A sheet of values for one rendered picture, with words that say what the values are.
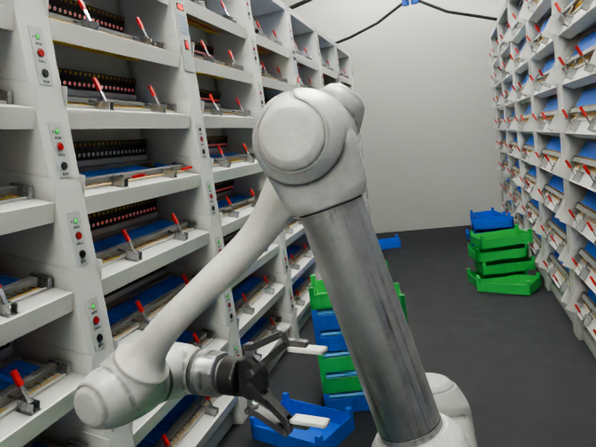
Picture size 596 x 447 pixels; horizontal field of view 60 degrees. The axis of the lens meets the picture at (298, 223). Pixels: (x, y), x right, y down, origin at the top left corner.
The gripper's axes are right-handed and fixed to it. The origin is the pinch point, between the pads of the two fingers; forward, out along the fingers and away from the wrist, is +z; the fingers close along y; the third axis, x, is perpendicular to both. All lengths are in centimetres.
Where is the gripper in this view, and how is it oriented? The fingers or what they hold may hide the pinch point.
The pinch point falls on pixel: (320, 387)
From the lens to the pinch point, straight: 98.8
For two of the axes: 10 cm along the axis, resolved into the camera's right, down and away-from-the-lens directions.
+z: 9.2, 0.0, -3.8
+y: -0.4, -10.0, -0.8
